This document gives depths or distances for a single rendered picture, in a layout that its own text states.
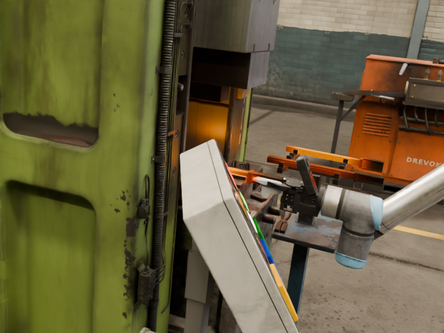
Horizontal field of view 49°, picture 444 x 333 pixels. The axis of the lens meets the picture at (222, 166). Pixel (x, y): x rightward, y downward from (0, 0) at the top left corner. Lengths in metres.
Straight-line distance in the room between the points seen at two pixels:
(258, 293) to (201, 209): 0.16
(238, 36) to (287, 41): 7.80
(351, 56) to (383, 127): 4.14
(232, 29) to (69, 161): 0.51
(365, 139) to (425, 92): 0.70
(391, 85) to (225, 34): 3.66
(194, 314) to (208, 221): 0.31
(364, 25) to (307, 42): 0.99
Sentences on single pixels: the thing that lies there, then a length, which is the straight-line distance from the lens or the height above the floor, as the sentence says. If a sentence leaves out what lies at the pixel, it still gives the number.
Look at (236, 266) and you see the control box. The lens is 0.73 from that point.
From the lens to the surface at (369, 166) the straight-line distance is 2.05.
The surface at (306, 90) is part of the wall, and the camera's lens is 9.00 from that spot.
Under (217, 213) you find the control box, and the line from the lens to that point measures 0.69.
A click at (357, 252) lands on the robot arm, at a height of 0.85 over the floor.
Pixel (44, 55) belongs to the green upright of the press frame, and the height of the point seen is 1.31.
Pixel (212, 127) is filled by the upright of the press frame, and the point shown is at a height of 1.07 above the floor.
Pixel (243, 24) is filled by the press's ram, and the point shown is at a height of 1.43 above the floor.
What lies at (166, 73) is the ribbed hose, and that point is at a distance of 1.10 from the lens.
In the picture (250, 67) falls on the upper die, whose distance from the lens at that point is 1.28.
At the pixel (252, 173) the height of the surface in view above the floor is 1.01.
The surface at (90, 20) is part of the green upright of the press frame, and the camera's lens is 1.17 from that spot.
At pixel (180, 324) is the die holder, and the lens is 1.58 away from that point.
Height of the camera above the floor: 1.44
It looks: 17 degrees down
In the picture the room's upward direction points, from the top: 6 degrees clockwise
